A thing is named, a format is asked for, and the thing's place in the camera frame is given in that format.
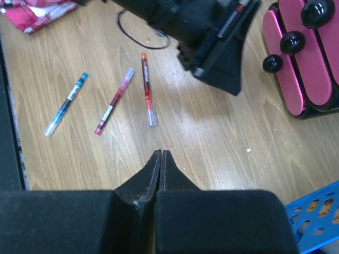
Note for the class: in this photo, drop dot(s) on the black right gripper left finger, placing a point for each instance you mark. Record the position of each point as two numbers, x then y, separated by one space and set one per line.
141 187

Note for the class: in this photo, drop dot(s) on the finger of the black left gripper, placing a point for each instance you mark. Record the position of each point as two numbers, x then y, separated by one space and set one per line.
218 61

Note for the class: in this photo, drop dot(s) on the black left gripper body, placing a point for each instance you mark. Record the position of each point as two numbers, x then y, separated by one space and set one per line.
188 22

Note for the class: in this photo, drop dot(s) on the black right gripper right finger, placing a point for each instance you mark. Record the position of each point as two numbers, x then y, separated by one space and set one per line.
171 177

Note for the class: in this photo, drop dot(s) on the orange red gel pen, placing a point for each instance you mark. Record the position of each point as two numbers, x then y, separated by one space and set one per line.
151 113

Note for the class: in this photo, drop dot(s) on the blue gel pen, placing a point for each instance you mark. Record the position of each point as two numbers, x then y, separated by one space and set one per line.
57 118

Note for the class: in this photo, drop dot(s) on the pink gel pen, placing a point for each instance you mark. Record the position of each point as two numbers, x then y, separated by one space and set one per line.
125 82

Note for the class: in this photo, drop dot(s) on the black pink drawer cabinet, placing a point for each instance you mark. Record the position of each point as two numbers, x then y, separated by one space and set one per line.
301 38

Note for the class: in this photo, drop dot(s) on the blue magazine file rack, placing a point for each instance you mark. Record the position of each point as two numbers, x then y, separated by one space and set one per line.
314 220

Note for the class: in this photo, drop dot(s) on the pink camouflage cloth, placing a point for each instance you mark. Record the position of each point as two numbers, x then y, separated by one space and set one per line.
31 16

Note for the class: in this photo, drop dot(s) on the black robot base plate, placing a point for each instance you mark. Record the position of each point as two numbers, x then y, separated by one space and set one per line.
13 174

